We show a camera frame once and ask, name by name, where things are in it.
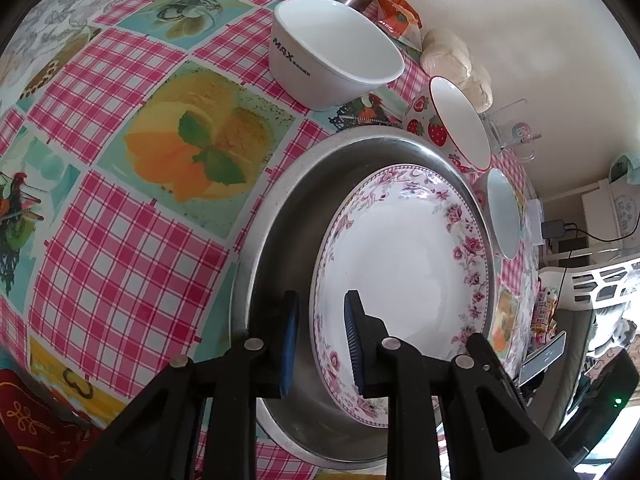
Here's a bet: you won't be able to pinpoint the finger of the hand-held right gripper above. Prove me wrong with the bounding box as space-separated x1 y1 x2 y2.
466 332 527 407

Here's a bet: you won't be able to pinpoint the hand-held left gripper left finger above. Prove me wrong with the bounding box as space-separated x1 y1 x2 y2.
65 290 301 480

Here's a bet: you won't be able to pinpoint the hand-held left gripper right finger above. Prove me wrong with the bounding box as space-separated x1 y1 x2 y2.
344 290 583 480

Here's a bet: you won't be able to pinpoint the pink floral round plate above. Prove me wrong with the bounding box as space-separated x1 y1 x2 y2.
310 164 491 428

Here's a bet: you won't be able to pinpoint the round stainless steel basin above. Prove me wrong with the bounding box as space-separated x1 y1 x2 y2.
231 126 501 471

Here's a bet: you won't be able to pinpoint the strawberry print bowl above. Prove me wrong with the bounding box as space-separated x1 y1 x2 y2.
402 76 493 173

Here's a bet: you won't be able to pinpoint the white square bowl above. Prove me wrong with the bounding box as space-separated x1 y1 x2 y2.
268 0 406 111

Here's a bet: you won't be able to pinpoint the smartphone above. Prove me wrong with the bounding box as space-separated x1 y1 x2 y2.
520 332 569 387

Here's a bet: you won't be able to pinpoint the colourful snack packets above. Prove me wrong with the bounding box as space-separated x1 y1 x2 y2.
532 287 559 337

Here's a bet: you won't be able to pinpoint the white plastic basket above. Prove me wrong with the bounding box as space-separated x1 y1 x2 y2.
537 255 640 313

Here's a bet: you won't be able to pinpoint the white plastic box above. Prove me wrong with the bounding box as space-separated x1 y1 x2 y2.
525 199 544 246

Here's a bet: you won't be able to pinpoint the small pale blue bowl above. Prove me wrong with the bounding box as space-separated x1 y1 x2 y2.
472 167 523 261

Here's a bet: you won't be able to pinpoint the pink plaid tablecloth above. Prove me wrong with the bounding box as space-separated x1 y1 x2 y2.
0 0 538 480

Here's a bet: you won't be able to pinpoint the white patterned box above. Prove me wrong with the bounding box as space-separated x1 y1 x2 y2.
607 180 640 241

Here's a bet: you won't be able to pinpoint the clear glass mug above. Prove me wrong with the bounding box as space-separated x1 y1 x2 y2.
482 99 543 163

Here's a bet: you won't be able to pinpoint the teal cloth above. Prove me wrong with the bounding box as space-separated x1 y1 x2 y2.
610 154 640 187

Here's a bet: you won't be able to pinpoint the red patterned cloth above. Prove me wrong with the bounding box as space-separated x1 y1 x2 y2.
0 367 101 480

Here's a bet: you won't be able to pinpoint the bag of steamed buns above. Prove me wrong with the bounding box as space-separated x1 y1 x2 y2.
419 27 493 113

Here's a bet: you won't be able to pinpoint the orange snack packet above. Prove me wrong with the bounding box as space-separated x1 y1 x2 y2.
375 0 423 53

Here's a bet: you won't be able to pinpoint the black cable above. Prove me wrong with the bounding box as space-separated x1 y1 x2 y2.
559 225 640 291

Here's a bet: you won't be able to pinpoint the power adapter with cable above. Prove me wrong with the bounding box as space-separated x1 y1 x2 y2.
537 180 640 266

